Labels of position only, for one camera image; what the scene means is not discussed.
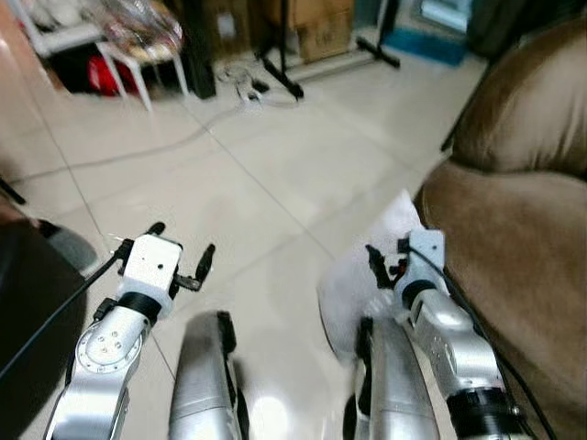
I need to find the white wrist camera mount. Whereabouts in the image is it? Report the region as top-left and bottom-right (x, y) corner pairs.
(400, 228), (449, 299)
(118, 235), (183, 309)

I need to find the red bag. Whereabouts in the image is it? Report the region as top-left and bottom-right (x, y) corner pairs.
(86, 53), (140, 98)

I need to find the silver right robot leg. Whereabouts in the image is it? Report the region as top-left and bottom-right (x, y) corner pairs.
(343, 315), (443, 440)

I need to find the silver robot leg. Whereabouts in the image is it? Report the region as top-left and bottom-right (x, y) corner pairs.
(168, 311), (250, 440)
(343, 315), (443, 440)

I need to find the white pillow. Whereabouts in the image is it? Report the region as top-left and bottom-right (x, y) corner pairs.
(317, 189), (432, 360)

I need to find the blue floor mat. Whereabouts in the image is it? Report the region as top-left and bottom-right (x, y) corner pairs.
(383, 27), (471, 67)

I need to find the silver left robot leg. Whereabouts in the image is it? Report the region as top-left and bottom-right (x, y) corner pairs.
(168, 311), (250, 440)

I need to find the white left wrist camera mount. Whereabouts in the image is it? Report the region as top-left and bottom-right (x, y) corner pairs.
(118, 235), (183, 309)

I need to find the white stool with plastic bag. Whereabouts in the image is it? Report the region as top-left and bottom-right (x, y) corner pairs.
(90, 0), (192, 113)

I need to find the white power strip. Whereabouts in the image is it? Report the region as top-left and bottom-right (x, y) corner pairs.
(216, 60), (276, 111)

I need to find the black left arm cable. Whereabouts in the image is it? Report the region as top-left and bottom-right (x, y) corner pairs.
(0, 251), (127, 382)

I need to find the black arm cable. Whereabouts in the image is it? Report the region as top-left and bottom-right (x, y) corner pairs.
(429, 264), (558, 440)
(0, 251), (127, 382)

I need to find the large cardboard box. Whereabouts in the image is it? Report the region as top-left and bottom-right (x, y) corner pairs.
(264, 0), (356, 64)

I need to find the brown sofa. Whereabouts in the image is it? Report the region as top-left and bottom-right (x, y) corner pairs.
(413, 16), (587, 440)

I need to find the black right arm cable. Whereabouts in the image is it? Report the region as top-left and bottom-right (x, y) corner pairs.
(429, 264), (558, 440)

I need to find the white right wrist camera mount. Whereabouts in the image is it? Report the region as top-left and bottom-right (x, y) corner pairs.
(400, 228), (449, 299)

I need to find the black seat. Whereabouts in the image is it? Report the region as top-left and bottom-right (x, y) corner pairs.
(0, 218), (93, 439)

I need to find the dark cabinet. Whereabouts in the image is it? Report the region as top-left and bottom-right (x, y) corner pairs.
(172, 0), (218, 100)

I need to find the black floor stand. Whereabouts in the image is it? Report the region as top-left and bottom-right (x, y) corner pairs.
(255, 0), (402, 101)

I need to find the grey floor cable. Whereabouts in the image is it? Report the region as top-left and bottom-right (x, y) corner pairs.
(0, 92), (250, 186)

